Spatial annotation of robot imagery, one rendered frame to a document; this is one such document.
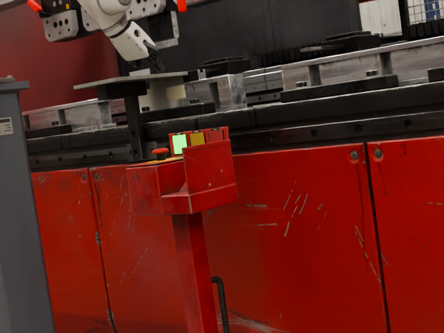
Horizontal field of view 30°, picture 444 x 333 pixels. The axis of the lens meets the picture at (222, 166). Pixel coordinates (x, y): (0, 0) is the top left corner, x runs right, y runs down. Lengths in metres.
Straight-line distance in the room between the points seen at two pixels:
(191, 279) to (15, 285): 0.42
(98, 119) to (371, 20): 4.42
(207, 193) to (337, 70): 0.43
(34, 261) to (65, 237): 0.82
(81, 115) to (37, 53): 0.56
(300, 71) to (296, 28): 0.68
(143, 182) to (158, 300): 0.53
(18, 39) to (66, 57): 0.21
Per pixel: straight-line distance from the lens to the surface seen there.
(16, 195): 1.81
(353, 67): 1.97
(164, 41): 2.41
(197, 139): 2.00
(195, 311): 1.98
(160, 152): 1.96
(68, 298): 2.70
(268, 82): 2.46
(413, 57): 1.89
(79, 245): 2.59
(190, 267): 1.95
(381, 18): 6.76
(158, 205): 1.91
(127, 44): 2.31
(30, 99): 3.13
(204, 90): 2.27
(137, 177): 1.95
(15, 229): 1.80
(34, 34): 3.18
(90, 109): 2.64
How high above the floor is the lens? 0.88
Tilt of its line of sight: 4 degrees down
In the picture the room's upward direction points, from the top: 8 degrees counter-clockwise
